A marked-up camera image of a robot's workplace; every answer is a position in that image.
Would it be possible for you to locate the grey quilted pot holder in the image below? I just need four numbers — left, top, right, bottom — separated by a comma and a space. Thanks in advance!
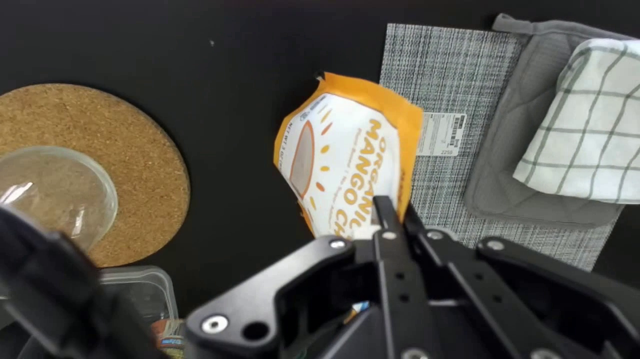
461, 12, 636, 225

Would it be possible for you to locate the white placemat label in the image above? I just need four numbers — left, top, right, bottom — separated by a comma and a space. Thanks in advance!
416, 109, 470, 159

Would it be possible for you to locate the white and orange mango packet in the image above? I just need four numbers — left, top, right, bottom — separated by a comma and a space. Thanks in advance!
269, 70, 425, 327

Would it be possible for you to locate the clear glass bowl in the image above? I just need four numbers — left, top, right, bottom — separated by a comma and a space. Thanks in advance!
0, 143, 122, 255

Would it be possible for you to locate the clear plastic container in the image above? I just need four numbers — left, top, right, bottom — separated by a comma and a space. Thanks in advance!
0, 263, 182, 359

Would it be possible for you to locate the white checkered dish towel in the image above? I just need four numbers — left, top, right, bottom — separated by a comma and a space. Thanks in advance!
510, 36, 640, 205

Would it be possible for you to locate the round cork mat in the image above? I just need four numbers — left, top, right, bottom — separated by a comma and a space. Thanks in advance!
0, 81, 191, 269

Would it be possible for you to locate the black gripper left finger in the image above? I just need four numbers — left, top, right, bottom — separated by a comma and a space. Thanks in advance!
184, 193, 443, 359

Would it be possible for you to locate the grey woven placemat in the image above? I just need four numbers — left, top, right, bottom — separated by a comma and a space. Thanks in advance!
378, 22, 626, 273

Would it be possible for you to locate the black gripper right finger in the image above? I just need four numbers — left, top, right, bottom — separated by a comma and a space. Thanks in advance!
400, 203, 640, 359

